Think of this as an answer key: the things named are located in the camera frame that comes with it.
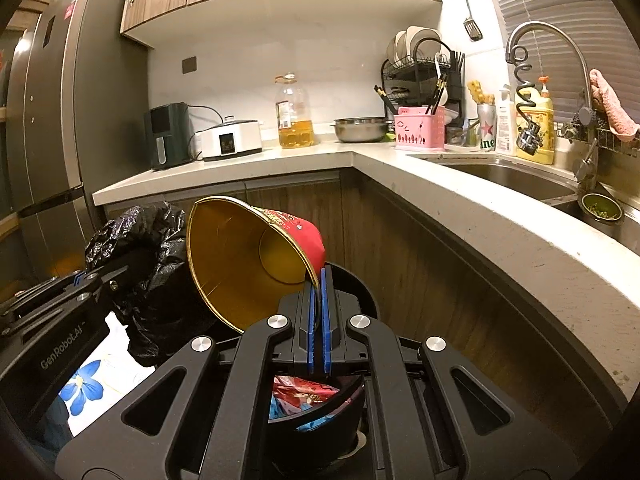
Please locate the red paper bucket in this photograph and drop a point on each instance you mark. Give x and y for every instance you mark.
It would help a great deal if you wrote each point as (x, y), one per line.
(240, 260)

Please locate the white pump bottle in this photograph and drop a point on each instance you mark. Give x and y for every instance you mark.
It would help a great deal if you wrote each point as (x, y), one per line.
(506, 125)

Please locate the black plastic bag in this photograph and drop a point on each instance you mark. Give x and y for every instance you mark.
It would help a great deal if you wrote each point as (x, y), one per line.
(150, 305)

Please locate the white plate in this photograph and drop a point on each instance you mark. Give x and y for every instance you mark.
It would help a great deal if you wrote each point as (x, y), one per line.
(397, 47)

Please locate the black air fryer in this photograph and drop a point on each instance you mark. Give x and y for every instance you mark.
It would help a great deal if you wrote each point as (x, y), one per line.
(167, 135)

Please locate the wooden lower cabinet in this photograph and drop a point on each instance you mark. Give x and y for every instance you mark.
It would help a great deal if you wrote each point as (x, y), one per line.
(425, 260)

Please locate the black dish rack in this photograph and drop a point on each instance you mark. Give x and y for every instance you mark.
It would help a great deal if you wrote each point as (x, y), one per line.
(400, 80)

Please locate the white electric cooker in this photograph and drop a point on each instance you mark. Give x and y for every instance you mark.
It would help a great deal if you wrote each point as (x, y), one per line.
(230, 140)

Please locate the red snack bag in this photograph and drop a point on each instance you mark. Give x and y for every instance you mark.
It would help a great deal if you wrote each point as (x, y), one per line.
(300, 390)

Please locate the dark wall socket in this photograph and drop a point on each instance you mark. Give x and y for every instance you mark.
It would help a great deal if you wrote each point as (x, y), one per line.
(189, 65)

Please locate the black trash bin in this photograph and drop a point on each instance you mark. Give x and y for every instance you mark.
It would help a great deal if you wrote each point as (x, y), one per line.
(320, 440)

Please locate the steel basin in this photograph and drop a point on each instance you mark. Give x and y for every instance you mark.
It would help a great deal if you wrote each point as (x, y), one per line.
(360, 130)

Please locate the pink utensil holder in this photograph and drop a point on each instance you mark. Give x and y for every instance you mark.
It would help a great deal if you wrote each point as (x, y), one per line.
(420, 132)

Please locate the metal slotted spatula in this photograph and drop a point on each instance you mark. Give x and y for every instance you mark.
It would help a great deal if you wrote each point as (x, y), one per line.
(472, 30)

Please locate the blue floral tablecloth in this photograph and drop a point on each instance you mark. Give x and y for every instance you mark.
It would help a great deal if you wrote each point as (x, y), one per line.
(100, 375)

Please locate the black chopsticks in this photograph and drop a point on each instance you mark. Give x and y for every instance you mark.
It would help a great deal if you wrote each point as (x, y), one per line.
(384, 99)
(436, 97)

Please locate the pink cloth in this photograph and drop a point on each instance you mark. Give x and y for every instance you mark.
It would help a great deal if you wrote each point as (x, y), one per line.
(612, 110)

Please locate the window blind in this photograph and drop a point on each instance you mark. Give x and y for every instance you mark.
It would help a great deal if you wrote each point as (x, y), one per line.
(575, 0)

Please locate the cooking oil bottle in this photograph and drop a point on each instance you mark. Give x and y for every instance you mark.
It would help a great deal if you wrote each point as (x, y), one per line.
(295, 120)

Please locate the yellow detergent bottle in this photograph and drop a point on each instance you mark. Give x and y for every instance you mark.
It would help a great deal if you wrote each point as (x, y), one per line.
(542, 125)

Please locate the steel sink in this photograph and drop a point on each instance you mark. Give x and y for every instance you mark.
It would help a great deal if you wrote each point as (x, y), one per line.
(500, 177)

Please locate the dark grey refrigerator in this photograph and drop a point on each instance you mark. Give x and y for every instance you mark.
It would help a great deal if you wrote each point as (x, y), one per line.
(65, 110)

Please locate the beer can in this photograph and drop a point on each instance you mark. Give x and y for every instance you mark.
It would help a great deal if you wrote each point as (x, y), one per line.
(486, 130)

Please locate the white spoon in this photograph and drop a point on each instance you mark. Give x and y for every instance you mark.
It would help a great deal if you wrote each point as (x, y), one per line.
(440, 65)

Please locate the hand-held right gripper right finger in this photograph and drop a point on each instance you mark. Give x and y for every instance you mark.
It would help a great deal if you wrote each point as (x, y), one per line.
(327, 330)

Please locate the steel faucet with coil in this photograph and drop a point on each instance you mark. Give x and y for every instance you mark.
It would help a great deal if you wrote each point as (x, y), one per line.
(545, 26)

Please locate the sink strainer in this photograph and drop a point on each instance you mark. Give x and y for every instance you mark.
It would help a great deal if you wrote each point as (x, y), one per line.
(600, 207)

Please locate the white bowl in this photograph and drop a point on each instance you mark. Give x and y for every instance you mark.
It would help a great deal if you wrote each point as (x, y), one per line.
(420, 40)

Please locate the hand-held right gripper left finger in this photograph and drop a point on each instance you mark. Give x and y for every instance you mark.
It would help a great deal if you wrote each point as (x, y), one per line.
(313, 330)

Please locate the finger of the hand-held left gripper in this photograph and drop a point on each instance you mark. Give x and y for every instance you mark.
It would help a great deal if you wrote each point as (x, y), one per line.
(45, 294)
(85, 295)

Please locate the yellow brush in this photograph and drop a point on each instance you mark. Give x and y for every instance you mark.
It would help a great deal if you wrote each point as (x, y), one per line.
(480, 92)

